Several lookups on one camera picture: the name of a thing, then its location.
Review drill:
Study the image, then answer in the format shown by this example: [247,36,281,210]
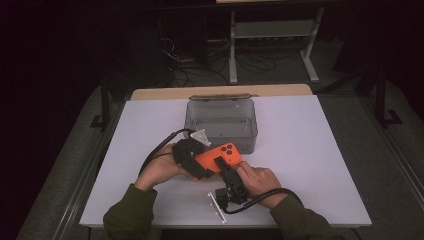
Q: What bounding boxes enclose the light wooden table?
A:
[129,83,314,102]

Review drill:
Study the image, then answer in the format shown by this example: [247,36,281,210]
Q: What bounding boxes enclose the black metal stand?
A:
[89,75,112,132]
[373,66,404,128]

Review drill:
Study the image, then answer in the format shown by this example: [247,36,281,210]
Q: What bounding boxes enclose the person's right hand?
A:
[232,160,285,210]

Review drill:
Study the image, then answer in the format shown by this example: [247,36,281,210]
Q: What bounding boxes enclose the clear plastic storage box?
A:
[183,92,260,155]

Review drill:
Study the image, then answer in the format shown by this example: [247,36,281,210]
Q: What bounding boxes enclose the bundle of floor cables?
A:
[159,19,278,88]

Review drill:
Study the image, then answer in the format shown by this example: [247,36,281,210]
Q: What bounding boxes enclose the white metal desk frame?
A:
[215,0,328,85]

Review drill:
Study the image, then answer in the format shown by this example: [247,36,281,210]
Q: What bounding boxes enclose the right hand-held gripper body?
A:
[207,165,250,225]

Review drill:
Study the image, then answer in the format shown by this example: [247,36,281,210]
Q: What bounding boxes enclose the metal floor rail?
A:
[361,96,424,203]
[51,99,132,240]

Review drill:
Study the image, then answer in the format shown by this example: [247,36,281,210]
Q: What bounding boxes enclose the orange phone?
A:
[192,142,244,183]

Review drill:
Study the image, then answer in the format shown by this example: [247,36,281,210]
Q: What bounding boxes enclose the right hand-held gripper cable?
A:
[221,187,304,215]

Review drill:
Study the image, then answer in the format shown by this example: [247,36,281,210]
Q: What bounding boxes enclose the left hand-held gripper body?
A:
[171,128,212,178]

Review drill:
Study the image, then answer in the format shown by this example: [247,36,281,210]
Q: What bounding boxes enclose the white board sheet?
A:
[79,94,373,229]

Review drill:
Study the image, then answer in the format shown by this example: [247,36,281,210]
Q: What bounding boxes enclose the person's left hand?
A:
[134,142,195,193]

